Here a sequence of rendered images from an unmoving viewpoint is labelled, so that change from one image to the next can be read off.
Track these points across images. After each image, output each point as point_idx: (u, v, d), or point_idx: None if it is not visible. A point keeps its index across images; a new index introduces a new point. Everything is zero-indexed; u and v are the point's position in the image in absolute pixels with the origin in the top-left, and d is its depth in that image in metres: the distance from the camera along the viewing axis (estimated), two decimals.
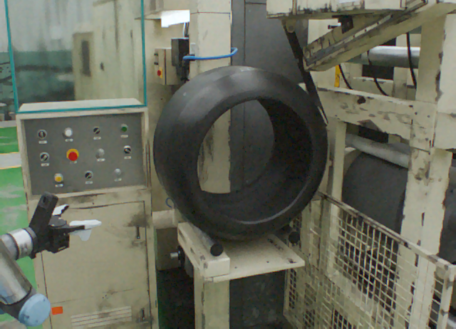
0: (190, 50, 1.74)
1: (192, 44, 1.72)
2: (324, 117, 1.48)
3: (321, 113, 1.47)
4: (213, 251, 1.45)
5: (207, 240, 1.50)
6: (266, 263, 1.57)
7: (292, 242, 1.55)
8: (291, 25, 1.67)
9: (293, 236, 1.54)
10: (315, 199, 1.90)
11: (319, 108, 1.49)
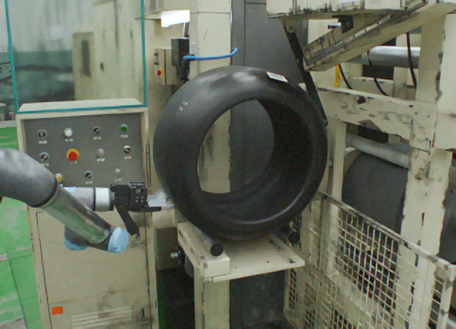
0: (190, 50, 1.74)
1: (192, 44, 1.72)
2: (280, 78, 1.40)
3: (274, 78, 1.39)
4: (217, 254, 1.46)
5: None
6: (266, 263, 1.57)
7: (298, 237, 1.55)
8: (291, 25, 1.67)
9: (293, 240, 1.55)
10: (315, 199, 1.90)
11: (269, 73, 1.40)
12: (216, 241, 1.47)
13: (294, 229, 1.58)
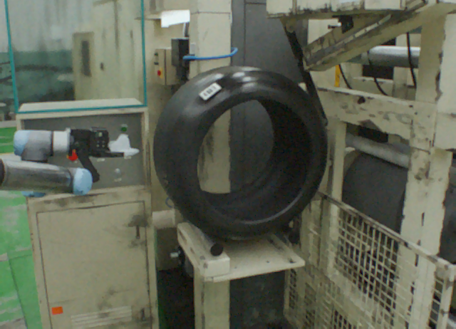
0: (190, 50, 1.74)
1: (192, 44, 1.72)
2: (214, 92, 1.33)
3: (209, 97, 1.33)
4: (221, 249, 1.46)
5: None
6: (266, 263, 1.57)
7: (293, 233, 1.54)
8: (291, 25, 1.67)
9: (297, 238, 1.55)
10: (315, 199, 1.90)
11: (202, 94, 1.35)
12: (209, 247, 1.47)
13: (285, 231, 1.57)
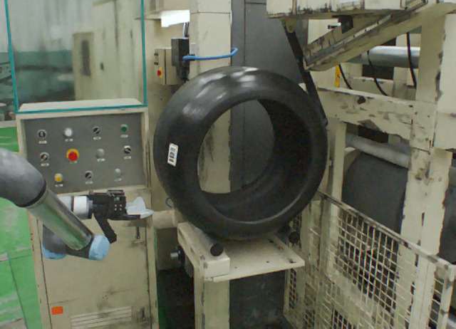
0: (190, 50, 1.74)
1: (192, 44, 1.72)
2: (175, 154, 1.34)
3: (176, 161, 1.34)
4: (216, 246, 1.45)
5: (216, 238, 1.50)
6: (266, 263, 1.57)
7: (291, 241, 1.55)
8: (291, 25, 1.67)
9: (294, 235, 1.55)
10: (315, 199, 1.90)
11: (169, 161, 1.36)
12: None
13: None
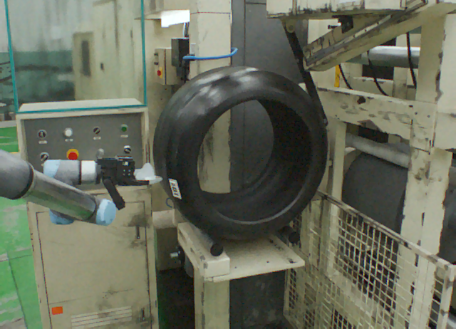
0: (190, 50, 1.74)
1: (192, 44, 1.72)
2: (177, 188, 1.37)
3: (179, 194, 1.38)
4: (214, 248, 1.45)
5: (211, 238, 1.50)
6: (266, 263, 1.57)
7: (295, 242, 1.55)
8: (291, 25, 1.67)
9: (292, 237, 1.54)
10: (315, 199, 1.90)
11: (174, 195, 1.40)
12: None
13: None
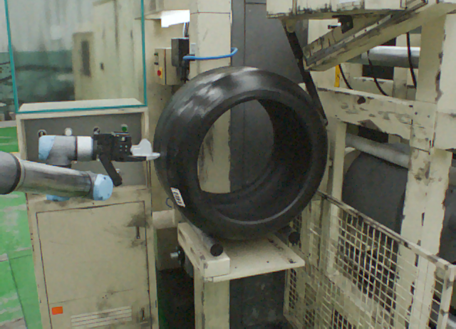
0: (190, 50, 1.74)
1: (192, 44, 1.72)
2: (179, 196, 1.38)
3: (183, 202, 1.39)
4: (220, 248, 1.46)
5: None
6: (266, 263, 1.57)
7: (291, 240, 1.54)
8: (291, 25, 1.67)
9: (295, 235, 1.55)
10: (315, 199, 1.90)
11: (179, 203, 1.41)
12: (209, 251, 1.47)
13: (286, 239, 1.58)
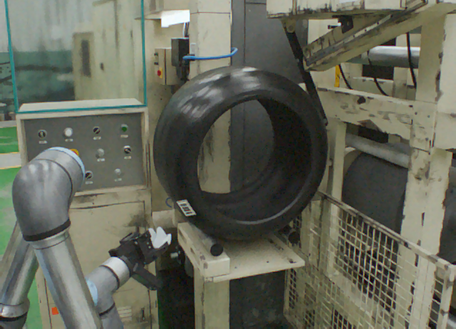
0: (190, 50, 1.74)
1: (192, 44, 1.72)
2: (189, 206, 1.40)
3: (194, 211, 1.41)
4: (216, 254, 1.46)
5: (206, 248, 1.50)
6: (266, 263, 1.57)
7: (296, 233, 1.55)
8: (291, 25, 1.67)
9: (296, 240, 1.55)
10: (315, 199, 1.90)
11: (187, 213, 1.43)
12: (218, 241, 1.47)
13: (288, 228, 1.57)
